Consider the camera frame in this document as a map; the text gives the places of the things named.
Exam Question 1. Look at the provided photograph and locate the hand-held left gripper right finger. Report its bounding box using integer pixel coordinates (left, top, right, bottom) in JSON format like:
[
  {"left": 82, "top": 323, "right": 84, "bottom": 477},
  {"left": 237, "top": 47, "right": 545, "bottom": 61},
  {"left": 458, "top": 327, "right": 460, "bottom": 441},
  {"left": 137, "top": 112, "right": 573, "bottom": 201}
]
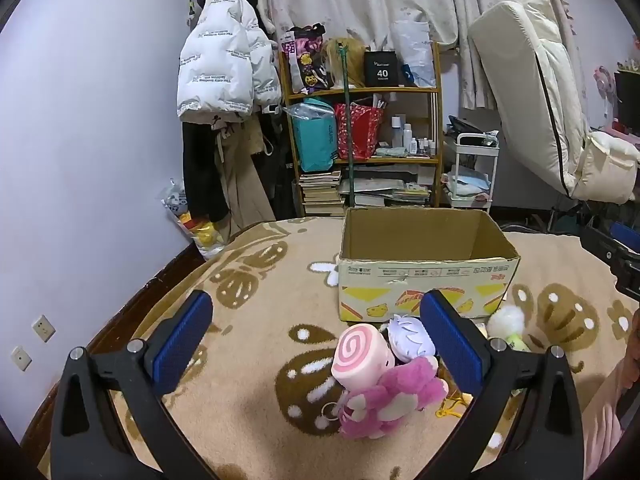
[{"left": 419, "top": 289, "right": 585, "bottom": 480}]

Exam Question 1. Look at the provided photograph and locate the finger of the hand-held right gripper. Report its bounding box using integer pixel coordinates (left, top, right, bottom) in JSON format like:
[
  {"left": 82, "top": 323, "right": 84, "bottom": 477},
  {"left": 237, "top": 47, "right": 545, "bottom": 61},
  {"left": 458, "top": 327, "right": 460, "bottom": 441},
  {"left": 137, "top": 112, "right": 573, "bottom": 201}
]
[
  {"left": 581, "top": 225, "right": 632, "bottom": 275},
  {"left": 611, "top": 221, "right": 640, "bottom": 255}
]

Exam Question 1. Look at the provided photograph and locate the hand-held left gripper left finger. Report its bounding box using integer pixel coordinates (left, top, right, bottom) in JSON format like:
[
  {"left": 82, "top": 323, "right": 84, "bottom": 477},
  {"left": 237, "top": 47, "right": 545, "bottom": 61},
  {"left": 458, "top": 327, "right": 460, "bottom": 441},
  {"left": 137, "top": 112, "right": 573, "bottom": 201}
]
[{"left": 50, "top": 289, "right": 216, "bottom": 480}]

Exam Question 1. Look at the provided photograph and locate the white-haired doll plush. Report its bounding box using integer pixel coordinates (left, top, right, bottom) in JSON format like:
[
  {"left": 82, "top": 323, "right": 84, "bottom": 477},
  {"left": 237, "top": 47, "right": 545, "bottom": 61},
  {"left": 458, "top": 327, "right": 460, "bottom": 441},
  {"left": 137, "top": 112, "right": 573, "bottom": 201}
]
[{"left": 385, "top": 314, "right": 438, "bottom": 365}]

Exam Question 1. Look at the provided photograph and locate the white fluffy ball plush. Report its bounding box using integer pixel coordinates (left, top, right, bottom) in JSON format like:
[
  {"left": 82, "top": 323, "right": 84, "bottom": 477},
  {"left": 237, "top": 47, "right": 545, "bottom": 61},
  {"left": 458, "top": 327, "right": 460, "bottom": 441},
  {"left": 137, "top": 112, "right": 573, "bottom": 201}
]
[{"left": 486, "top": 305, "right": 533, "bottom": 353}]

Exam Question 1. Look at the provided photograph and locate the printed cardboard box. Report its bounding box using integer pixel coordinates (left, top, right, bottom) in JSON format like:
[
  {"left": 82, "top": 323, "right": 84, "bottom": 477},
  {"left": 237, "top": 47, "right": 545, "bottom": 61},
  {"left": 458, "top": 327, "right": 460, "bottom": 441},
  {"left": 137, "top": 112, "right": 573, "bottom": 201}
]
[{"left": 337, "top": 206, "right": 522, "bottom": 323}]

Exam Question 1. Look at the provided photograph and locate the pink bear plush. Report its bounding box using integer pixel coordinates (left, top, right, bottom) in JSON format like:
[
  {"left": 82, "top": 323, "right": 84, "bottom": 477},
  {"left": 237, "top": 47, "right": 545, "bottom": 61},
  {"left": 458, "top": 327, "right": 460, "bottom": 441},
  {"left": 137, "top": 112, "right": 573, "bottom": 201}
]
[{"left": 337, "top": 355, "right": 450, "bottom": 441}]

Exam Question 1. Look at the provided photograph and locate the pink swirl roll plush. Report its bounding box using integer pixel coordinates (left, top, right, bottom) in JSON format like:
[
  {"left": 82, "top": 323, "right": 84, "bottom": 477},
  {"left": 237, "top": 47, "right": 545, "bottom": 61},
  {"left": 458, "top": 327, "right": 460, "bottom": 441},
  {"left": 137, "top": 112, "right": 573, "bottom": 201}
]
[{"left": 331, "top": 323, "right": 396, "bottom": 392}]

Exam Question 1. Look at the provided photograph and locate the person's right forearm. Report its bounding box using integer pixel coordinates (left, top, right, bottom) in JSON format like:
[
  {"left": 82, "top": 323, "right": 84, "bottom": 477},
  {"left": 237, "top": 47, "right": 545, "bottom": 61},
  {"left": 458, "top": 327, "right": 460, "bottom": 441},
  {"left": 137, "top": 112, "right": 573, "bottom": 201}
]
[{"left": 582, "top": 310, "right": 640, "bottom": 478}]

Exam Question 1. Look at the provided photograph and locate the beige printed blanket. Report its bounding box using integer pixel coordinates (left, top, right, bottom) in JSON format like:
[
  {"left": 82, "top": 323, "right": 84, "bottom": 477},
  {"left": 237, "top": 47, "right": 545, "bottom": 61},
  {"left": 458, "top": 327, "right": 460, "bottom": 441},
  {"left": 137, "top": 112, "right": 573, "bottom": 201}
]
[{"left": 30, "top": 217, "right": 640, "bottom": 480}]

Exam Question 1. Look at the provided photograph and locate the plastic bag of toys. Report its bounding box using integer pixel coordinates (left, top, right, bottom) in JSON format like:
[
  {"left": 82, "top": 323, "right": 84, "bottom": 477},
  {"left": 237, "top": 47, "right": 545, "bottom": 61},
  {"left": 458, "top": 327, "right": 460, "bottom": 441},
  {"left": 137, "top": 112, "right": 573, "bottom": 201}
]
[{"left": 161, "top": 177, "right": 231, "bottom": 261}]

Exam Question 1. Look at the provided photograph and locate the white trolley cart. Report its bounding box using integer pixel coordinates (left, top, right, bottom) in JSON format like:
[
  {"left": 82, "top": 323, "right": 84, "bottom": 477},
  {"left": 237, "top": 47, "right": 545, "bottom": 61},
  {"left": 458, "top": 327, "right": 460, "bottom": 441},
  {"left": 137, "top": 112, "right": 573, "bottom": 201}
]
[{"left": 442, "top": 130, "right": 501, "bottom": 211}]

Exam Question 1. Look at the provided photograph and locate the pile of papers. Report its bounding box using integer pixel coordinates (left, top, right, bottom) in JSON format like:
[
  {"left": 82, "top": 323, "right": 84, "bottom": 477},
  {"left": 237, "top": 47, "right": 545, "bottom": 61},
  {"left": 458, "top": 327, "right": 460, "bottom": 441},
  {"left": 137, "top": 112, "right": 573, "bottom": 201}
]
[{"left": 340, "top": 167, "right": 436, "bottom": 208}]

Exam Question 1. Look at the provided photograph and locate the beige garment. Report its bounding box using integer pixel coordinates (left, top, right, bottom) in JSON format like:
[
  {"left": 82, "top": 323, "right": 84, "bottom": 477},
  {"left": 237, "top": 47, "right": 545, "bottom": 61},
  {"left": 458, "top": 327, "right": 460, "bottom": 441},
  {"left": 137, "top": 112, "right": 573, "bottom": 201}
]
[{"left": 212, "top": 120, "right": 276, "bottom": 241}]

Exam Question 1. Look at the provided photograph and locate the white folded mattress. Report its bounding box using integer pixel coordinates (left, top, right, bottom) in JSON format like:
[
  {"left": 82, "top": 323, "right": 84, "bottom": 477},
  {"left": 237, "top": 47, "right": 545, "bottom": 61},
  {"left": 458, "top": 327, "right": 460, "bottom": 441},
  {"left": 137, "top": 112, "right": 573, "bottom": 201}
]
[{"left": 467, "top": 0, "right": 640, "bottom": 206}]

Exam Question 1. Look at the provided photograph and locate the black coat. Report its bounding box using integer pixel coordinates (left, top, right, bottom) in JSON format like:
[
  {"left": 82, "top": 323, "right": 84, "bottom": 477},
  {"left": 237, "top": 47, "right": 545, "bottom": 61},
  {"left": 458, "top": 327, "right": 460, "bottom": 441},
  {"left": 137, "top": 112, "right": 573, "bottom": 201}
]
[{"left": 181, "top": 120, "right": 231, "bottom": 223}]

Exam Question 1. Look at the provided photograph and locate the stack of books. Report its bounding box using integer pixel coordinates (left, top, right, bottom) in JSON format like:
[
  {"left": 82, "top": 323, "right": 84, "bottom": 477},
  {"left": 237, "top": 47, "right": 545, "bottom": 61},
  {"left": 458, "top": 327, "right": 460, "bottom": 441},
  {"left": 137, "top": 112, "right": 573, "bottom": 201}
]
[{"left": 299, "top": 170, "right": 346, "bottom": 217}]

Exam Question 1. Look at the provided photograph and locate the group of white bottles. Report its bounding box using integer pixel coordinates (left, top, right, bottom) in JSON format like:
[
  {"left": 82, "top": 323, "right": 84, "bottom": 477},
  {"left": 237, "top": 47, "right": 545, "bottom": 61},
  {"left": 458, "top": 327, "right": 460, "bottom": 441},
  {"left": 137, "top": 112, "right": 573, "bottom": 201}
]
[{"left": 390, "top": 112, "right": 438, "bottom": 158}]

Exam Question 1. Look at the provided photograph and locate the red patterned bag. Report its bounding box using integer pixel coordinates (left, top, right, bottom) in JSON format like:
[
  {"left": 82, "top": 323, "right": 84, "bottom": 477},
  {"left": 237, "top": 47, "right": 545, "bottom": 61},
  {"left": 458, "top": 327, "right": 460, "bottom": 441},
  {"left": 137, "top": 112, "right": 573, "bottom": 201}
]
[{"left": 334, "top": 102, "right": 385, "bottom": 162}]

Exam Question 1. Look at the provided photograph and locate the green pole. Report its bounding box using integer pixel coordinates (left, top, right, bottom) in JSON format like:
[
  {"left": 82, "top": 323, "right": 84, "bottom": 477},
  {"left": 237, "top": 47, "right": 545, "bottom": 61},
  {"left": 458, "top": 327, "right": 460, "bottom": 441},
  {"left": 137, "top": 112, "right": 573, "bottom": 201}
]
[{"left": 337, "top": 45, "right": 358, "bottom": 208}]

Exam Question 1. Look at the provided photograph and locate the teal bag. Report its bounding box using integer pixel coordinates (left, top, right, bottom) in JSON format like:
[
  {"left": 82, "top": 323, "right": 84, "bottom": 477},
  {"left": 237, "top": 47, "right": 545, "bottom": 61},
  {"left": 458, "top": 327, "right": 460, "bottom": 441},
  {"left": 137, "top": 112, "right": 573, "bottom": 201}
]
[{"left": 289, "top": 97, "right": 340, "bottom": 173}]

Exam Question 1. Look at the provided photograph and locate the white plastic bag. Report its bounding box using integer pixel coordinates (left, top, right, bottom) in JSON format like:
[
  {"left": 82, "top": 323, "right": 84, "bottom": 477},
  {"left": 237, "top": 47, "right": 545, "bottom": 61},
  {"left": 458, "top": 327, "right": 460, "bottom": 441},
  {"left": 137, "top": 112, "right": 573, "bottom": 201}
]
[{"left": 390, "top": 20, "right": 436, "bottom": 88}]

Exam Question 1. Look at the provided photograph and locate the wooden shelf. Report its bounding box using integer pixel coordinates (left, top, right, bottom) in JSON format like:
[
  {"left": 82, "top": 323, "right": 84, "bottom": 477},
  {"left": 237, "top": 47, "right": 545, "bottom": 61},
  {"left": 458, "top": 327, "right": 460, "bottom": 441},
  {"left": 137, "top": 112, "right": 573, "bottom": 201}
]
[{"left": 277, "top": 40, "right": 443, "bottom": 211}]

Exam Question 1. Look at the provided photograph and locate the black box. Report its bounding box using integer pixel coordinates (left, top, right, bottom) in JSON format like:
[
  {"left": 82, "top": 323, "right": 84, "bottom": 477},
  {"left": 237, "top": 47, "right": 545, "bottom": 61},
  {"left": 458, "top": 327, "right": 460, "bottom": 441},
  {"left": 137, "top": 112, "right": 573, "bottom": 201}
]
[{"left": 363, "top": 50, "right": 401, "bottom": 87}]

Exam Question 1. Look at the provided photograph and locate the white puffer jacket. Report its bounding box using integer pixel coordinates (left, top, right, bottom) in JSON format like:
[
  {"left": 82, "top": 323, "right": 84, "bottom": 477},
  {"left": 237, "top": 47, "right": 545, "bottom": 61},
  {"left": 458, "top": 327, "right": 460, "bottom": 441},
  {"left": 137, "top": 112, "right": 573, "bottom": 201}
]
[{"left": 176, "top": 0, "right": 283, "bottom": 125}]

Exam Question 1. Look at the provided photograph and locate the blond wig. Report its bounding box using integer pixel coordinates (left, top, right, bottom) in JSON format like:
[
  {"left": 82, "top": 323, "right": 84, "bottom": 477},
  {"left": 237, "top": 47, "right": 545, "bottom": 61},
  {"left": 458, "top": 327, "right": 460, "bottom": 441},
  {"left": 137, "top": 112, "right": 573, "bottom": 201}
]
[{"left": 320, "top": 37, "right": 368, "bottom": 88}]

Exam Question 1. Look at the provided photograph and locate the colourful printed packet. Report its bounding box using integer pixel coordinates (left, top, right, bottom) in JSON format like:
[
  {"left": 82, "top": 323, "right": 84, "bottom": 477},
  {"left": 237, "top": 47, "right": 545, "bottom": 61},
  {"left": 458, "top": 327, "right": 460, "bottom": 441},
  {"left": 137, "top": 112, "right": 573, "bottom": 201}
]
[{"left": 280, "top": 22, "right": 331, "bottom": 93}]

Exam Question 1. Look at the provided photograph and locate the yellow cord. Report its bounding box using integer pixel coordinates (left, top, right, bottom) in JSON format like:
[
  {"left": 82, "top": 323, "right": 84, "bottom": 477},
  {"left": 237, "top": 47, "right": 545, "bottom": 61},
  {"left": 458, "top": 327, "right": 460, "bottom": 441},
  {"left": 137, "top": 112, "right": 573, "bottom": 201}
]
[{"left": 435, "top": 390, "right": 473, "bottom": 418}]

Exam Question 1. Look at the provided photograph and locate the wooden bed frame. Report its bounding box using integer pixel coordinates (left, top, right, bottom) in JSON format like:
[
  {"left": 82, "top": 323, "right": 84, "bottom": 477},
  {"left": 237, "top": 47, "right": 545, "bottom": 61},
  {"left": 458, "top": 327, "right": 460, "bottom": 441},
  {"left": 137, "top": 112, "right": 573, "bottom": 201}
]
[{"left": 17, "top": 242, "right": 206, "bottom": 461}]

